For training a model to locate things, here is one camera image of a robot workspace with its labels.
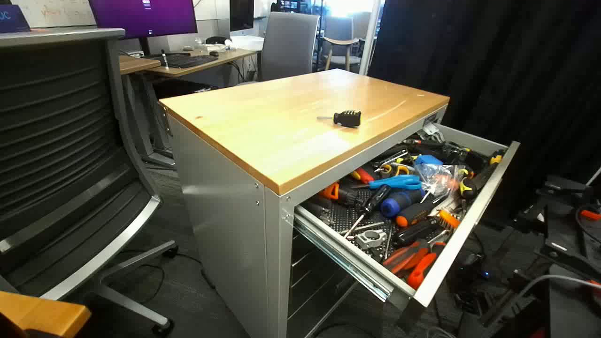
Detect stubby black screwdriver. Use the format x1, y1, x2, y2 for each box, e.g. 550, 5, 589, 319
315, 109, 364, 129

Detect orange and black screwdriver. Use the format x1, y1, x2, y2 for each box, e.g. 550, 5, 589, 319
392, 195, 443, 231

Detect grey metal tool drawer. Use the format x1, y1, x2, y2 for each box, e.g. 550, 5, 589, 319
291, 120, 522, 310

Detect grey cabinet with wooden top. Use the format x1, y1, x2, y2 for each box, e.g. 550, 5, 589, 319
158, 67, 452, 338

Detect silver metal wrench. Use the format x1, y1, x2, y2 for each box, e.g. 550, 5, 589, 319
351, 227, 389, 253

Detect grey upholstered office chair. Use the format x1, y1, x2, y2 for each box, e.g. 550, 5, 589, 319
257, 11, 321, 82

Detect clear plastic bag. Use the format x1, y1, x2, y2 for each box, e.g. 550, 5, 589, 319
413, 154, 469, 201

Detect long wooden office desk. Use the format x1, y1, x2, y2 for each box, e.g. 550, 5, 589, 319
118, 47, 259, 80

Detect black keyboard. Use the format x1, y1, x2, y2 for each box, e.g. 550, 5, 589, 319
161, 50, 219, 69

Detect dark computer monitor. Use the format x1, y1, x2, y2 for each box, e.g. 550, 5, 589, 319
227, 0, 255, 34

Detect monitor with purple screen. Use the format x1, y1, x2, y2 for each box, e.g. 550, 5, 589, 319
88, 0, 199, 41

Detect black curtain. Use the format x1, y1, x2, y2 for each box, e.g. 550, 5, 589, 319
368, 0, 601, 212

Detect black mesh office chair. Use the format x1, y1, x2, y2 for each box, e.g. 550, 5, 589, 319
0, 26, 180, 336

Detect wooden armrest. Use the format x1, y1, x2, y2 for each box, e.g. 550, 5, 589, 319
0, 289, 94, 338

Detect red handled pliers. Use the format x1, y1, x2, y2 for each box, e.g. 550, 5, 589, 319
347, 165, 377, 186

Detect cyan handled pliers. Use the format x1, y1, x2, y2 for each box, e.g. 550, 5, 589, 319
366, 172, 424, 193

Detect blue handled screwdriver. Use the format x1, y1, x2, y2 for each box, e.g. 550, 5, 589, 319
377, 188, 426, 219

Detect wooden frame chair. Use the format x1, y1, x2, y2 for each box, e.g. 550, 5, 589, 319
319, 17, 366, 73

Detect orange handled pliers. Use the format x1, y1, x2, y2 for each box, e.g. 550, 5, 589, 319
381, 238, 439, 276

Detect small orange handled tool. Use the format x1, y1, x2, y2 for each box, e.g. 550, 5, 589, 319
435, 208, 464, 231

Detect orange handled cutter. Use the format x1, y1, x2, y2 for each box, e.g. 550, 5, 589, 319
404, 249, 439, 291

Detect black equipment frame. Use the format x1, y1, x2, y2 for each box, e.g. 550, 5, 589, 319
535, 174, 601, 283

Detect white cable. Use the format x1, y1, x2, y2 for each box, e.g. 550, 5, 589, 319
516, 272, 601, 296

